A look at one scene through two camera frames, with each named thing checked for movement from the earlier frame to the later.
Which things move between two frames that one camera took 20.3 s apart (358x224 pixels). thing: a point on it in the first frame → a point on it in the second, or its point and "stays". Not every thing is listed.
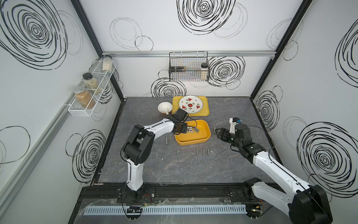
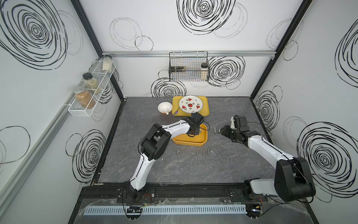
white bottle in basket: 203,71 stays
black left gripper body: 182,127 → 196,130
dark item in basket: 174,69 stays
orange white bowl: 165,107 stays
